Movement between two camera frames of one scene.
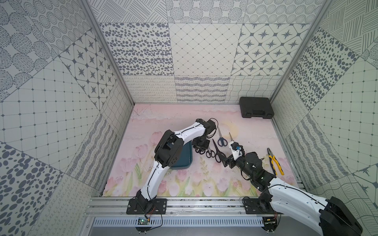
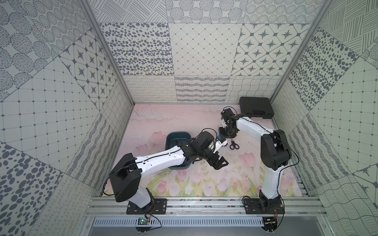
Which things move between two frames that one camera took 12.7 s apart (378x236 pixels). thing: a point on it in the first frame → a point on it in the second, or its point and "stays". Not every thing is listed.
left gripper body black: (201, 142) → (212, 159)
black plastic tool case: (256, 106) stays
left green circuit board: (143, 221) stays
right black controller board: (270, 223) stays
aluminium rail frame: (108, 207) stays
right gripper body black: (232, 163) → (227, 132)
